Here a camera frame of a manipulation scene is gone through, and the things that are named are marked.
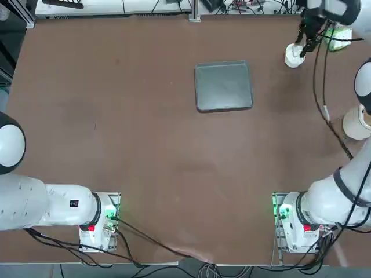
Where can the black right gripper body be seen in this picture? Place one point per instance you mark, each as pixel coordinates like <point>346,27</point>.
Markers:
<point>314,24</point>

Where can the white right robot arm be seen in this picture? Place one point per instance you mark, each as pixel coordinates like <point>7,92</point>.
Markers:
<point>324,202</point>

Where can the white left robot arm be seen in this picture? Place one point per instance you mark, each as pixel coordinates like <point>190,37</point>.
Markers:
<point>58,205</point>

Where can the white bowl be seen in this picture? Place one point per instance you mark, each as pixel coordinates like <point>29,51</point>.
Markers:
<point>290,60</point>

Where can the green tissue pack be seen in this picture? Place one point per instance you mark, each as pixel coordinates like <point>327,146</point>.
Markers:
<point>340,40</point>

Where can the beige bin with lid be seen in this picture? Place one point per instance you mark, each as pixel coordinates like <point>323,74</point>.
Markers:
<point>355,124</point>

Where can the black power strip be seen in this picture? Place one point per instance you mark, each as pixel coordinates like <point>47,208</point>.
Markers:
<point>66,3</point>

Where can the aluminium post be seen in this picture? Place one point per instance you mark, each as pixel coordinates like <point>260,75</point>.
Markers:
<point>194,13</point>

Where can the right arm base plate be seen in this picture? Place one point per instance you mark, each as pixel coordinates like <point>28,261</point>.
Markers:
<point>276,240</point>

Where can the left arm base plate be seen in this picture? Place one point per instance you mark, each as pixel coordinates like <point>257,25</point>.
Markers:
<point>114,243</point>

